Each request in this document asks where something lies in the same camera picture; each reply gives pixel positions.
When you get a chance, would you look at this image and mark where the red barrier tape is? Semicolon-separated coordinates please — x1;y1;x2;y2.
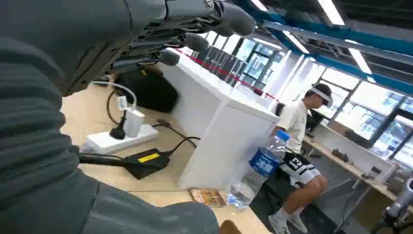
175;48;279;101

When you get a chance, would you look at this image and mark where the white charger adapter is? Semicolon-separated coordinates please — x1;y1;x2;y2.
124;109;146;139

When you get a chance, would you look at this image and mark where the thin black brick cable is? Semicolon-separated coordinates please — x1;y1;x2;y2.
169;136;202;155

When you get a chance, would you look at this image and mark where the left arm ribbed grey sleeve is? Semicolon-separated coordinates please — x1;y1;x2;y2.
0;37;81;212

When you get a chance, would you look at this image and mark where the long ceiling light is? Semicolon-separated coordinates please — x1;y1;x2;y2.
345;39;374;75
253;37;283;50
250;0;269;12
282;30;311;55
317;0;345;26

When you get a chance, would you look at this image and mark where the long pale wooden desk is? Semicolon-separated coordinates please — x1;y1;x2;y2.
302;124;413;202

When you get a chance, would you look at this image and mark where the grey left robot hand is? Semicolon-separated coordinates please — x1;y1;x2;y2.
0;0;257;234

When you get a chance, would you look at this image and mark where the black monitor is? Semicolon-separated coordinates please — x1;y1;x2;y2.
306;109;327;132

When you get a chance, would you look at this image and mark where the white cable with tag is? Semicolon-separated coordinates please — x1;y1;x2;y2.
88;80;138;113

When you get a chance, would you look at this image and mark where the dark object on desk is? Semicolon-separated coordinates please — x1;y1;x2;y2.
331;148;350;163

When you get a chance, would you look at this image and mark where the black plug with cable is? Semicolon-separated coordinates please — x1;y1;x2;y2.
106;90;128;140

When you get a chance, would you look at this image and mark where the thick black brick cable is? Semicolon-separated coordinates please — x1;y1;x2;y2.
77;152;131;167

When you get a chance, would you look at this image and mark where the person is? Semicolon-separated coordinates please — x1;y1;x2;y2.
267;83;334;234

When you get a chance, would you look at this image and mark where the brown printed card pack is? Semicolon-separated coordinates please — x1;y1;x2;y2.
188;187;227;208

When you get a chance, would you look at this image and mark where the white partition cabinet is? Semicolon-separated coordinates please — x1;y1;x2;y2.
157;48;281;192

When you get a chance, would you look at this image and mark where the black power brick yellow label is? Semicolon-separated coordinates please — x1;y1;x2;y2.
124;148;172;180

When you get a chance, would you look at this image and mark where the black cable on desk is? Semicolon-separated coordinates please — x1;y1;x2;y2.
151;119;198;150

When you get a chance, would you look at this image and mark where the clear water bottle blue label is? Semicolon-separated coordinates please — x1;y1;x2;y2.
225;130;291;209

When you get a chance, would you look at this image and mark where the black bag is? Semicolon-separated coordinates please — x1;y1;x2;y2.
114;66;179;114

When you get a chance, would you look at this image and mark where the silver grey machine part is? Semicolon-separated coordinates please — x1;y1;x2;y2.
371;177;413;234

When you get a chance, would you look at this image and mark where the white power strip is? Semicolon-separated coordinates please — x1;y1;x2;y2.
84;124;160;156

